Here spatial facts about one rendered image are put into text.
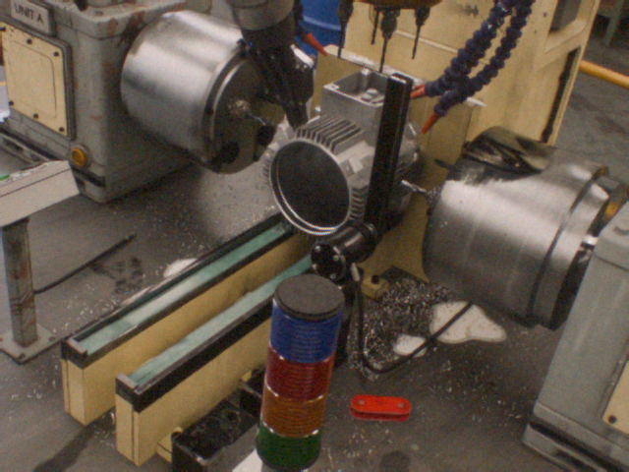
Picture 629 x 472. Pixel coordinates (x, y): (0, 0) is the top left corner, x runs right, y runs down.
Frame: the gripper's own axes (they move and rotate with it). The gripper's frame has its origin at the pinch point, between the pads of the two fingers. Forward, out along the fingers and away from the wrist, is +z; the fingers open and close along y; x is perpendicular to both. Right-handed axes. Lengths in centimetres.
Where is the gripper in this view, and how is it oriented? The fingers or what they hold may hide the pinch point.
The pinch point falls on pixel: (295, 111)
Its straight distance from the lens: 123.2
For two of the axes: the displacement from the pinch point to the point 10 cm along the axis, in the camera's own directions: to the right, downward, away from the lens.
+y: -8.0, -4.0, 4.5
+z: 2.0, 5.3, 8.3
